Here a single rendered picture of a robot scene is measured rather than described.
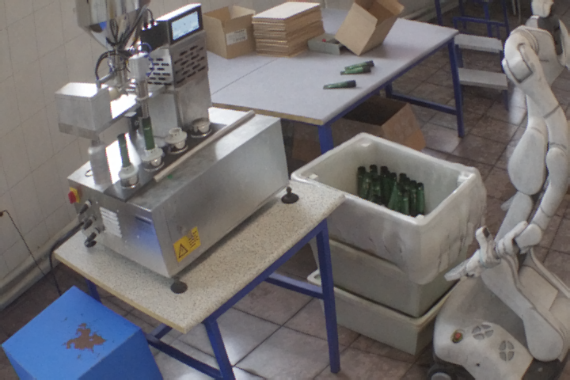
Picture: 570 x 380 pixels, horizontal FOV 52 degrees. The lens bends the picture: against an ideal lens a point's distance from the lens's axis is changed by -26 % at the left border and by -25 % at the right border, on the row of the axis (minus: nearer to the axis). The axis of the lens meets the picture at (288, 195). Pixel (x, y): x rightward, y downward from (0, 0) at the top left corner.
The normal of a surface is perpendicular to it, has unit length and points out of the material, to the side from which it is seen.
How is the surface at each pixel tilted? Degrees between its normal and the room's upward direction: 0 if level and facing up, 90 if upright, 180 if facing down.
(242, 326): 0
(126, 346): 90
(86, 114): 90
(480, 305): 1
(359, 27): 90
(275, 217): 0
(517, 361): 38
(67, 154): 90
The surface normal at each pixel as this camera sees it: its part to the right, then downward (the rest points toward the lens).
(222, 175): 0.80, 0.21
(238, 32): 0.49, 0.38
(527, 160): -0.62, 0.46
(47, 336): -0.13, -0.86
